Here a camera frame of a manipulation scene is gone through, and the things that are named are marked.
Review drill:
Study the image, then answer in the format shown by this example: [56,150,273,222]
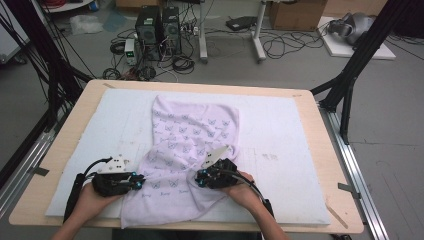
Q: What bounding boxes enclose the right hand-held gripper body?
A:
[196,144,240,190]

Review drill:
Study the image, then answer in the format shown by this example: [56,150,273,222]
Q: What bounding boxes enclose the narrow black computer tower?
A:
[161,6,183,56]

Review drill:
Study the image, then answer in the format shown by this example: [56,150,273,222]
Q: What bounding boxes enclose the white floor board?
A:
[316,16,397,61]

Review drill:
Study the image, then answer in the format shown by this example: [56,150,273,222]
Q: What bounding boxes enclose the coiled black cable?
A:
[109,39,127,56]
[171,54,196,75]

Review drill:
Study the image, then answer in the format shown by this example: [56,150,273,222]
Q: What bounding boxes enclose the clear plastic bag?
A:
[68,13,105,36]

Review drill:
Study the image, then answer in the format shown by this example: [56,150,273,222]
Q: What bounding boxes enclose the thin wooden stick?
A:
[324,203,350,230]

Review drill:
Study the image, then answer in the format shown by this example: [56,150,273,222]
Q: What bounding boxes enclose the flat black device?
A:
[225,15,259,32]

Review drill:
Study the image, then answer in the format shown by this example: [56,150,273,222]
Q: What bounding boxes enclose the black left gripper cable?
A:
[62,156,115,223]

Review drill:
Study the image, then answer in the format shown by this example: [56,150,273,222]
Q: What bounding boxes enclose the teal floor sheet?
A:
[102,9,130,33]

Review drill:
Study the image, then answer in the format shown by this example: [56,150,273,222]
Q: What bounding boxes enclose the person's right hand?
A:
[221,170,265,212]

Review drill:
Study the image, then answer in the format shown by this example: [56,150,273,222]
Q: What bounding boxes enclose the white round table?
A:
[39,0,96,14]

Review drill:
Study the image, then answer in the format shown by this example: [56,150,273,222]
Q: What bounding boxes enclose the wide black computer tower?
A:
[134,5,164,62]

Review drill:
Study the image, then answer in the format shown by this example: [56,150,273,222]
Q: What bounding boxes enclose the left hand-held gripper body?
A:
[91,154,135,198]

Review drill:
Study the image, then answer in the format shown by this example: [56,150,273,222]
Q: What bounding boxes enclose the grey headset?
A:
[327,12,376,46]

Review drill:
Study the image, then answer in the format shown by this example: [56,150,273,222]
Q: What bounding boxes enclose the white desk leg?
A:
[198,0,210,65]
[251,0,268,65]

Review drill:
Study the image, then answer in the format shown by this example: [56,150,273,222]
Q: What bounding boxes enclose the loose black floor cables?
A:
[259,29,326,61]

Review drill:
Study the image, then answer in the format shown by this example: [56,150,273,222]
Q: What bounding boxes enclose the large cardboard box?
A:
[268,0,328,32]

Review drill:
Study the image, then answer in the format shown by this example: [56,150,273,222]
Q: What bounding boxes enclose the black metal frame stand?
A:
[309,0,415,146]
[0,0,95,133]

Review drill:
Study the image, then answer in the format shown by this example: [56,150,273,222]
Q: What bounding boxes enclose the person's left hand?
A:
[71,182,123,225]

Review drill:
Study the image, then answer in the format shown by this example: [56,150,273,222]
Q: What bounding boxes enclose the aluminium rail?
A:
[317,102,391,240]
[0,129,58,220]

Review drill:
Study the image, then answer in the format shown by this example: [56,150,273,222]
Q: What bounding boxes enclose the white cabinet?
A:
[0,2,31,65]

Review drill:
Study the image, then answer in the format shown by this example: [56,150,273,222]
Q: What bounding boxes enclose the lilac butterfly print towel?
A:
[120,94,241,230]

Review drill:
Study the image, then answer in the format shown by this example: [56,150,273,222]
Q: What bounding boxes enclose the black tape strip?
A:
[27,165,51,177]
[337,181,362,200]

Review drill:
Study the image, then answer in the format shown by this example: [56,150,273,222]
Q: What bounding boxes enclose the white foam mat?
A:
[44,87,331,226]

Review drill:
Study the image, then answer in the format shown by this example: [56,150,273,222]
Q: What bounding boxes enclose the white power supply box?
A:
[123,38,139,66]

